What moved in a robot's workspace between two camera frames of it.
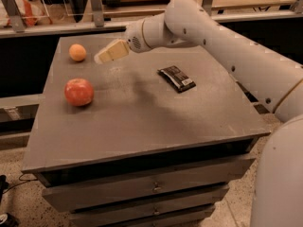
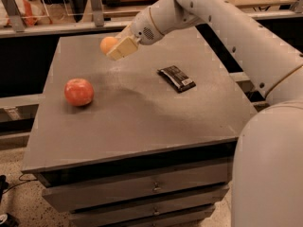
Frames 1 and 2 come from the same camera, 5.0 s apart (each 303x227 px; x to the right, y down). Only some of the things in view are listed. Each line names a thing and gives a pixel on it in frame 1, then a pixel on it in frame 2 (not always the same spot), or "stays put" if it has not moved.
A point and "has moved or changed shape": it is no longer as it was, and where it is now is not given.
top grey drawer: (125, 188) stays put
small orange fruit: (77, 52) has moved or changed shape
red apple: (79, 92) stays put
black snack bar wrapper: (176, 78) stays put
